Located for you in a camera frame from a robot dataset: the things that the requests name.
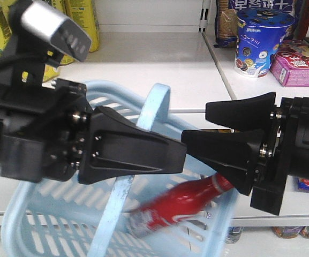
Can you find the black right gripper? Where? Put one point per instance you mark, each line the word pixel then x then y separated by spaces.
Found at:
pixel 236 155

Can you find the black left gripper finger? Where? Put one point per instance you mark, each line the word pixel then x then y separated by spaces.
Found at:
pixel 115 147

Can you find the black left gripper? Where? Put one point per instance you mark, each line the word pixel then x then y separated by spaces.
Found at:
pixel 41 130

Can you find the light blue plastic basket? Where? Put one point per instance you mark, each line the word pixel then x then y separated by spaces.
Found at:
pixel 70 219

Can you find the red coke bottle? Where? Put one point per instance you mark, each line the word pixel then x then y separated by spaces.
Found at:
pixel 176 205

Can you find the purple snack box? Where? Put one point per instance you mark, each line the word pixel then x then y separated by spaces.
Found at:
pixel 291 64

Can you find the blue oreo cup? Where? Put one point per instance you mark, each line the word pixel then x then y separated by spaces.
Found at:
pixel 260 34

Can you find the white metal shelving unit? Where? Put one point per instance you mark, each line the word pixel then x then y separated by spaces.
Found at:
pixel 171 42

